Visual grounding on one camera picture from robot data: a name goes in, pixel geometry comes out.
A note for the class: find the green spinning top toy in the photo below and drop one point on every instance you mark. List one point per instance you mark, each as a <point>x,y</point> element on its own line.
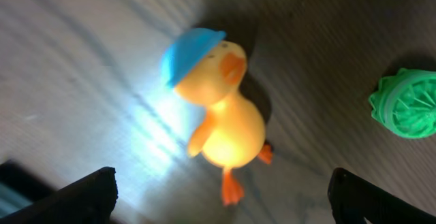
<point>405,103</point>

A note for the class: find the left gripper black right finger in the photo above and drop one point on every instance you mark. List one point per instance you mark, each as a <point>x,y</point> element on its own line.
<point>355,200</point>

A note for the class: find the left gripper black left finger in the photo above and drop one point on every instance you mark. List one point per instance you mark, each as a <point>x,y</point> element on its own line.
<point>25,198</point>

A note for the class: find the yellow rubber duck blue hat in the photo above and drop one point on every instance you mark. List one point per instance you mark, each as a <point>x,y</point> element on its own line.
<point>205,69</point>

